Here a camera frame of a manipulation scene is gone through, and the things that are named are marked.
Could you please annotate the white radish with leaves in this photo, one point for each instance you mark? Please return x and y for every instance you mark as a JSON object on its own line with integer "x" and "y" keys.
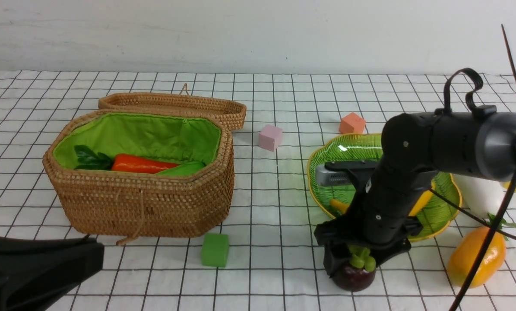
{"x": 483, "y": 197}

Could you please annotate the dark purple mangosteen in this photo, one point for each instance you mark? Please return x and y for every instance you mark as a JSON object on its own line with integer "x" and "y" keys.
{"x": 357, "y": 273}

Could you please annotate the woven wicker basket lid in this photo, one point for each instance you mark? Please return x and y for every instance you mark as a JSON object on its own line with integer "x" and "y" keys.
{"x": 230, "y": 114}

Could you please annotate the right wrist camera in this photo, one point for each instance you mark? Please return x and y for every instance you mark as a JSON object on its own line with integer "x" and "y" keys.
{"x": 342, "y": 173}

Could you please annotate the checkered white tablecloth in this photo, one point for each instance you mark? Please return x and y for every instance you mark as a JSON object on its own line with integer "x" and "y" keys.
{"x": 274, "y": 263}

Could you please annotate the green foam cube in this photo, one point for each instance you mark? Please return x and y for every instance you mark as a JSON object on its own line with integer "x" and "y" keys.
{"x": 215, "y": 250}

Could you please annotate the pink foam cube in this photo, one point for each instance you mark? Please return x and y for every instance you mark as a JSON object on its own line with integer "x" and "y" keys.
{"x": 270, "y": 137}

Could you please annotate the orange carrot with leaves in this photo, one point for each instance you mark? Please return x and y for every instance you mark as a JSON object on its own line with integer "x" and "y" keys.
{"x": 89, "y": 160}

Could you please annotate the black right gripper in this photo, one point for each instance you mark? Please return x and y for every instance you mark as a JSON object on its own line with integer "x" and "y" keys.
{"x": 378, "y": 217}

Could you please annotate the green vegetable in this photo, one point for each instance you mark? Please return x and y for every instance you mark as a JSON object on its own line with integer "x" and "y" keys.
{"x": 184, "y": 169}

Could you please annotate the orange yellow mango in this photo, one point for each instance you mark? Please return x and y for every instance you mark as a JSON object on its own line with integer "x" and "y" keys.
{"x": 465, "y": 254}

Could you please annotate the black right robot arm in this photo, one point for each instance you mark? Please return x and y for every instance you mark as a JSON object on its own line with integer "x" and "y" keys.
{"x": 415, "y": 148}

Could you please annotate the yellow banana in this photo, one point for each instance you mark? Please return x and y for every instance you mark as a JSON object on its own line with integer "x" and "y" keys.
{"x": 420, "y": 204}

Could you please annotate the woven wicker basket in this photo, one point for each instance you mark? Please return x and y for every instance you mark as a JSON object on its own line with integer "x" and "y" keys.
{"x": 133, "y": 205}

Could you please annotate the green leaf-shaped plastic plate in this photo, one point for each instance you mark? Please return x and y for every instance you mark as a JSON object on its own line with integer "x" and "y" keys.
{"x": 438, "y": 212}

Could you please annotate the orange foam cube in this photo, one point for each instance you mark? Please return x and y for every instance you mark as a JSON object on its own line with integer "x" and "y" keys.
{"x": 352, "y": 123}

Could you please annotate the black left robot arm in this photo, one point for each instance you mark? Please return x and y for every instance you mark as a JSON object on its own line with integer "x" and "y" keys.
{"x": 34, "y": 274}

